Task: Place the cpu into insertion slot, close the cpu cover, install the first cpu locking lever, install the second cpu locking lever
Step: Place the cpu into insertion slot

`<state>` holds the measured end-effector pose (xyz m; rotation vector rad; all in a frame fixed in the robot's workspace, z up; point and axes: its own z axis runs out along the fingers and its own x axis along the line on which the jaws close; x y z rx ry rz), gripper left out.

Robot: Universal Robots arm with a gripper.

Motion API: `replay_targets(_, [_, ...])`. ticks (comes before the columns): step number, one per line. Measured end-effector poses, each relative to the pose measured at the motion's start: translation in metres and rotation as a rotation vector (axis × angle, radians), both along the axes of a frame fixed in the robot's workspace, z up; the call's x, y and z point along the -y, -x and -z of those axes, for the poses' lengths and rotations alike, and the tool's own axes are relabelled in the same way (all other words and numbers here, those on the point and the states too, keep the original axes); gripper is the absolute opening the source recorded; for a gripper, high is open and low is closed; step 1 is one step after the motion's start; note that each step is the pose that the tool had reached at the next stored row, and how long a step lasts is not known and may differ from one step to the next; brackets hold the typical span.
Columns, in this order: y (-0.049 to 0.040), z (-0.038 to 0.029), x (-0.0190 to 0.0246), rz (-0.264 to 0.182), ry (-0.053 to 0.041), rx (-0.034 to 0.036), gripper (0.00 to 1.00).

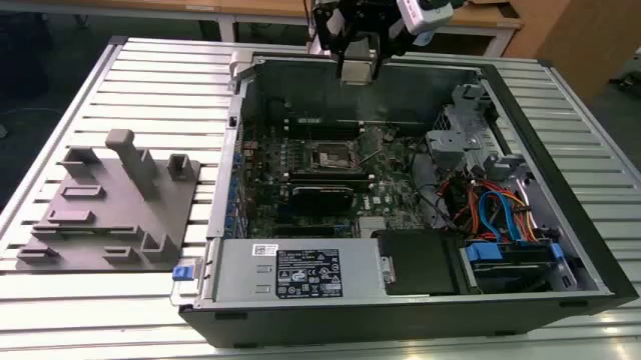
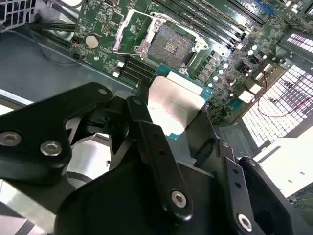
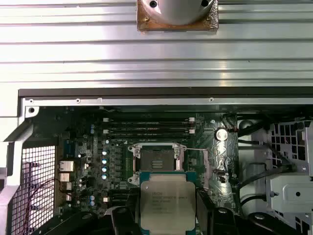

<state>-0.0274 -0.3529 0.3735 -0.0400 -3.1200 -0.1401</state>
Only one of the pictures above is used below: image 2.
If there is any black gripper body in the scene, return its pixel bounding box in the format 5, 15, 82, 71
54, 158, 235, 235

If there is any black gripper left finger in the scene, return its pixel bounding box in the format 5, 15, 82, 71
0, 81, 194, 221

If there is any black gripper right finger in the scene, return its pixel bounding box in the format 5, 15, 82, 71
188, 109, 296, 235

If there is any silver CPU green edge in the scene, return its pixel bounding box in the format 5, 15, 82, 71
148, 64, 213, 142

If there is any metal socket cover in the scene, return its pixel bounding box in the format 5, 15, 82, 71
113, 8, 159, 56

